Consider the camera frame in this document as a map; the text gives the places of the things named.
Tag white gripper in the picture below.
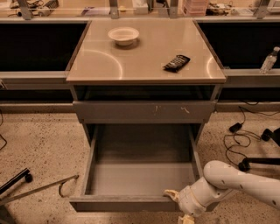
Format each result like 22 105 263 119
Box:
164 177 236 224

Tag grey drawer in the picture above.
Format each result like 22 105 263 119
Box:
73 101 216 123
70 124 202 212

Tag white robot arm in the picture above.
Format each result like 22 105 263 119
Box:
164 160 280 224

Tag grey top drawer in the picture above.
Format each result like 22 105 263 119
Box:
73 101 216 123

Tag grey drawer cabinet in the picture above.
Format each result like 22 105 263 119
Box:
66 18 226 139

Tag black office chair base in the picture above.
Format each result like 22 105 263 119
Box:
238 128 280 172

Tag black snack bar wrapper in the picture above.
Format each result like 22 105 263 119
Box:
164 55 191 73

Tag black caster leg left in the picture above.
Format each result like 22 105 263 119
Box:
0 168 33 194

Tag clear plastic water bottle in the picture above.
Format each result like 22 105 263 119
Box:
260 46 280 74

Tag metal stand with hook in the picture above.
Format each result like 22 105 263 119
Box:
0 174 79 206

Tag white bowl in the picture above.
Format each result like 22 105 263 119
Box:
108 27 139 46

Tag black power adapter with cable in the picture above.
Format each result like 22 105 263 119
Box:
223 100 280 167

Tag black cable at left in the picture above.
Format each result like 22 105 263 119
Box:
0 108 8 151

